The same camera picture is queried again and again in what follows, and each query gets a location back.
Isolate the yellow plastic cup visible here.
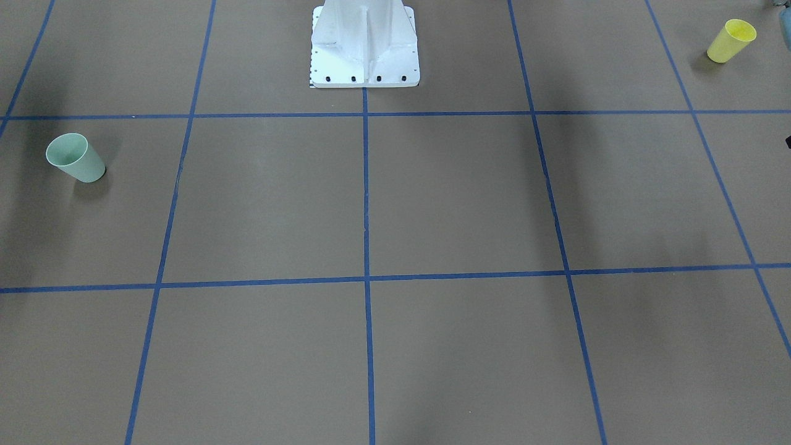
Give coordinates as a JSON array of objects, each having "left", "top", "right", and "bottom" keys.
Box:
[{"left": 706, "top": 18, "right": 757, "bottom": 63}]

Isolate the green plastic cup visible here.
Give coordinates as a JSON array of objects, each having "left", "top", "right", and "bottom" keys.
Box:
[{"left": 45, "top": 133, "right": 107, "bottom": 183}]

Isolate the brown table mat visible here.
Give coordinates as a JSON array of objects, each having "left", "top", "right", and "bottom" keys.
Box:
[{"left": 2, "top": 1, "right": 789, "bottom": 444}]

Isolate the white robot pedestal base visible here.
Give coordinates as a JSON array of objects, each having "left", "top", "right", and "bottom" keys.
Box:
[{"left": 309, "top": 1, "right": 421, "bottom": 88}]

